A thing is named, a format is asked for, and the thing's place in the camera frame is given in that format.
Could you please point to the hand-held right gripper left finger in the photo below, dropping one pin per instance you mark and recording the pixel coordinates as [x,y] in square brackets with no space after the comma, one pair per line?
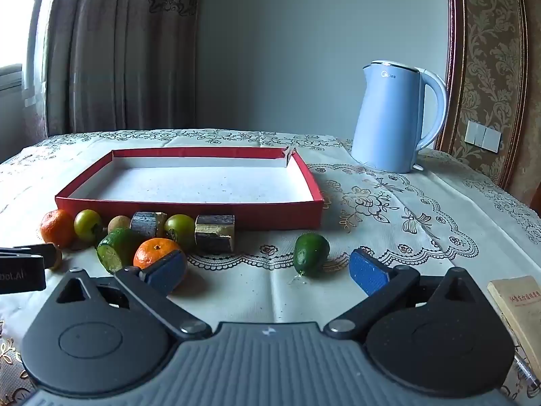
[167,273]

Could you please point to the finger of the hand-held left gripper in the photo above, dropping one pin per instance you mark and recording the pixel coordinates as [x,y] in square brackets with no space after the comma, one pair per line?
[29,250]

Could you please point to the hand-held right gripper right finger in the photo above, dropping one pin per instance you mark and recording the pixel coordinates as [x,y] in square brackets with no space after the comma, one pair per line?
[367,273]

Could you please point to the orange tangerine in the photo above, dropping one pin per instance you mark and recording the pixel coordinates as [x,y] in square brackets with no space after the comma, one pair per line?
[57,228]
[154,251]

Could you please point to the brown longan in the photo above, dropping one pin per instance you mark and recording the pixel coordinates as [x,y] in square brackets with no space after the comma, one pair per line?
[55,261]
[118,223]

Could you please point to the green jujube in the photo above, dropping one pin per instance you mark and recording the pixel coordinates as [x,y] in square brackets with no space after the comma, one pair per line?
[88,224]
[181,226]

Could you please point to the cut green cucumber piece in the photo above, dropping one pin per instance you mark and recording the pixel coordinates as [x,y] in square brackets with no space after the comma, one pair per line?
[122,241]

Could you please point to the dark sugarcane piece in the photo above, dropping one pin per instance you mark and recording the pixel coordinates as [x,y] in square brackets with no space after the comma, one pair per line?
[143,223]

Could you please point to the green cucumber end piece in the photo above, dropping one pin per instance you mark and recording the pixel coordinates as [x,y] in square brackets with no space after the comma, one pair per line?
[311,253]

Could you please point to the partly peeled sugarcane piece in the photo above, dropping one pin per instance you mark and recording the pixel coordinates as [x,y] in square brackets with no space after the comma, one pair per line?
[213,237]

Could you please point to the red cardboard box tray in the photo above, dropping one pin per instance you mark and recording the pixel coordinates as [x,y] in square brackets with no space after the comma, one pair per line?
[274,218]

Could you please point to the light blue electric kettle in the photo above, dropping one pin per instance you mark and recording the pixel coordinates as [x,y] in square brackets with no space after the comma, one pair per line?
[389,127]

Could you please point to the beige paperback book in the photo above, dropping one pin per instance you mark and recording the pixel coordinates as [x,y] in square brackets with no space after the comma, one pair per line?
[522,304]

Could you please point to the white window ledge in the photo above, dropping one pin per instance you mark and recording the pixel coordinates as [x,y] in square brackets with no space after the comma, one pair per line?
[10,77]

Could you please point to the clear ballpoint pen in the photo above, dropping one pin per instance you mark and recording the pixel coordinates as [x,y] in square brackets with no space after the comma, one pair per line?
[526,374]

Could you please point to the brown patterned curtain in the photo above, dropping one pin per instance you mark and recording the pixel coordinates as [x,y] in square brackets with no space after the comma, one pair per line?
[126,50]

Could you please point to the wooden framed patterned panel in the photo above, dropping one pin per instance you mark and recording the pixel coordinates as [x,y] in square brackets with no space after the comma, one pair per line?
[498,50]

